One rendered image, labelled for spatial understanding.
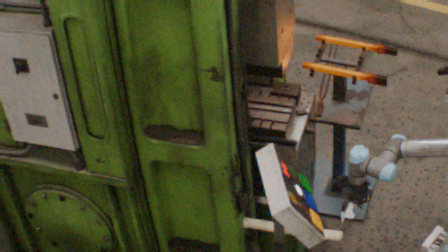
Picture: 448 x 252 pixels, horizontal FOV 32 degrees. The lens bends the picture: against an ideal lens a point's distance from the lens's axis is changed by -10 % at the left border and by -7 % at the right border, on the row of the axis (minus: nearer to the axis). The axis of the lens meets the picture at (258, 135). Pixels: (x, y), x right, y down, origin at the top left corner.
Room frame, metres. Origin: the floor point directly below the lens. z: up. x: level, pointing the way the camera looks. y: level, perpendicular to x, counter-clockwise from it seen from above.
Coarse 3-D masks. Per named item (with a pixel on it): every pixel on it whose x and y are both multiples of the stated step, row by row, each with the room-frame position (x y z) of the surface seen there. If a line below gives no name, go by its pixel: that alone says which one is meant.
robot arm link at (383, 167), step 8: (384, 152) 2.24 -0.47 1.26; (392, 152) 2.23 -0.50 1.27; (368, 160) 2.20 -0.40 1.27; (376, 160) 2.19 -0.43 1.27; (384, 160) 2.19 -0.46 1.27; (392, 160) 2.20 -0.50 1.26; (368, 168) 2.18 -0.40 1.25; (376, 168) 2.16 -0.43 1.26; (384, 168) 2.15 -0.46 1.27; (392, 168) 2.15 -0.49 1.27; (376, 176) 2.15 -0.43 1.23; (384, 176) 2.13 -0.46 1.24; (392, 176) 2.14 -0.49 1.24
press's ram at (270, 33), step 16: (240, 0) 2.69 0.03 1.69; (256, 0) 2.67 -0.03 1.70; (272, 0) 2.66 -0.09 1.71; (288, 0) 2.85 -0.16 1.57; (256, 16) 2.68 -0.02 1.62; (272, 16) 2.66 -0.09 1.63; (288, 16) 2.83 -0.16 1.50; (256, 32) 2.68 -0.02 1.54; (272, 32) 2.66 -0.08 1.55; (288, 32) 2.82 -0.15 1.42; (256, 48) 2.68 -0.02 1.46; (272, 48) 2.66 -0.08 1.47; (256, 64) 2.68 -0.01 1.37; (272, 64) 2.66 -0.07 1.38
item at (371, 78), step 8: (304, 64) 3.16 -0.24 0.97; (312, 64) 3.16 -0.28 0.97; (320, 64) 3.15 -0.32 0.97; (328, 72) 3.11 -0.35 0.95; (336, 72) 3.10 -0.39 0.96; (344, 72) 3.08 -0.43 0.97; (352, 72) 3.08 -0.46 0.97; (368, 80) 3.03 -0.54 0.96; (376, 80) 3.03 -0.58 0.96; (384, 80) 3.01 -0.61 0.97
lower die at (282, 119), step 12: (252, 96) 2.93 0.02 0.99; (264, 96) 2.92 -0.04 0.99; (276, 96) 2.92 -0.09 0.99; (252, 108) 2.84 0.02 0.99; (264, 108) 2.83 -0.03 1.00; (264, 120) 2.77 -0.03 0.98; (276, 120) 2.76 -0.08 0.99; (288, 120) 2.76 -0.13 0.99; (252, 132) 2.74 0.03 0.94; (264, 132) 2.73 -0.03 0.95; (276, 132) 2.71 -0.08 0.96; (288, 132) 2.75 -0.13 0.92
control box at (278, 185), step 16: (272, 144) 2.39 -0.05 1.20; (272, 160) 2.31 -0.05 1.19; (288, 160) 2.40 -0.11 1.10; (272, 176) 2.24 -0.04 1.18; (288, 176) 2.26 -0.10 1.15; (304, 176) 2.41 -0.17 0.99; (272, 192) 2.16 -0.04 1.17; (288, 192) 2.15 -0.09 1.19; (304, 192) 2.28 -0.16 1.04; (272, 208) 2.09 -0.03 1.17; (288, 208) 2.07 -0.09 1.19; (288, 224) 2.07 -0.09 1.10; (304, 224) 2.08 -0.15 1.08; (304, 240) 2.08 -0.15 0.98; (320, 240) 2.08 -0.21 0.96
